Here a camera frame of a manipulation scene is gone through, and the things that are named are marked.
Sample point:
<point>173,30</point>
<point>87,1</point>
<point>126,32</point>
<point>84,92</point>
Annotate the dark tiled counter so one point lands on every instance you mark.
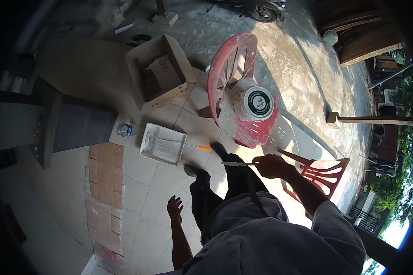
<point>68,120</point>

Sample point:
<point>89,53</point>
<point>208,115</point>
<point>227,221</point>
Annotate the clear plastic water bottle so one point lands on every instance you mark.
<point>125,130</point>

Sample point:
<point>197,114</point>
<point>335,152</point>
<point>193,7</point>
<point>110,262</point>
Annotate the parked motorcycle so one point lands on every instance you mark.
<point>258,8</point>

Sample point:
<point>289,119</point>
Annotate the clean red plastic chair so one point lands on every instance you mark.
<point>318,175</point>

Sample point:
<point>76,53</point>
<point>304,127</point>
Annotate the flattened cardboard sheets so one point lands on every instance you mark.
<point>105,202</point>

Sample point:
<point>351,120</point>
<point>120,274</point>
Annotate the metal scraper blade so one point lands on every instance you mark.
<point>234,164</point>

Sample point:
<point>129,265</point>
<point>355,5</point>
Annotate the person's left fingers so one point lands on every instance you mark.
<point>174,200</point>

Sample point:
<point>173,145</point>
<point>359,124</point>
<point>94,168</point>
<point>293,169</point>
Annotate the person's right fingers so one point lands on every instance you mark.
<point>260,164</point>

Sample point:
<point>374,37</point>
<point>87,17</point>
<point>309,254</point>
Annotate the white paint bucket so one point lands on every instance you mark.
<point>254,103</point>

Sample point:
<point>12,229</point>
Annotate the person's right hand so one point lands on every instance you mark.
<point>272,166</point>

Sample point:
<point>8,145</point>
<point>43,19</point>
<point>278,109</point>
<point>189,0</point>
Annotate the person's legs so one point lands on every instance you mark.
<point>223,178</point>

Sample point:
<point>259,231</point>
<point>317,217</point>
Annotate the person's body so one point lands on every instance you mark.
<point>272,237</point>

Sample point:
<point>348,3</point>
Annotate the person's left hand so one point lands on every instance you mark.
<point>174,208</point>

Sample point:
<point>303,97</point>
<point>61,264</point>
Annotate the open cardboard box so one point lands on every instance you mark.
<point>160,72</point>

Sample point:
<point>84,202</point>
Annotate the white paint roller tray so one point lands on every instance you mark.
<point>163,143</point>

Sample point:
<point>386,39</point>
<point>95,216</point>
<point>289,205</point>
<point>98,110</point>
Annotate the paint-stained red plastic chair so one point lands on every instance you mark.
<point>239,99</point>

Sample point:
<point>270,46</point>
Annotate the wooden post with concrete base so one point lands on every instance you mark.
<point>164,13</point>

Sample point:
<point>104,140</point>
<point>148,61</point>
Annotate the stack of wooden planks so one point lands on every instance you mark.
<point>361,34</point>

